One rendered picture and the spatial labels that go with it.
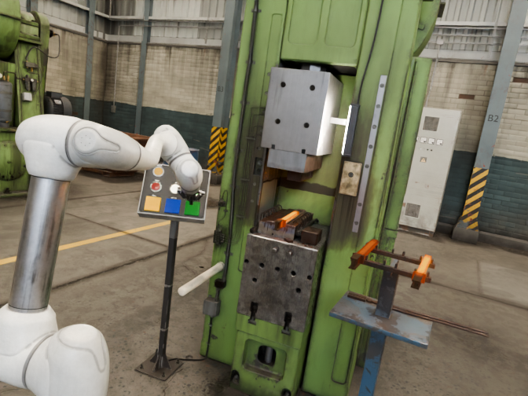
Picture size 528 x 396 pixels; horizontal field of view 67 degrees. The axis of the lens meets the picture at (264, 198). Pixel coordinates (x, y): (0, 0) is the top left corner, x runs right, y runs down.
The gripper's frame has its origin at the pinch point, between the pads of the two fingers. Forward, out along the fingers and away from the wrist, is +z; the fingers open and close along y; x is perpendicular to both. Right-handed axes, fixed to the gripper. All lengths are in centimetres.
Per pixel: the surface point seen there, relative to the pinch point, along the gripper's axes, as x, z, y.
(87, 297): -41, 144, -77
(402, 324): -51, -22, 95
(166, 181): 12.6, 13.4, -15.0
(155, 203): 0.2, 12.6, -18.7
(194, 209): -0.8, 12.6, 1.3
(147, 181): 11.8, 13.4, -24.5
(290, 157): 26, -7, 46
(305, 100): 50, -22, 49
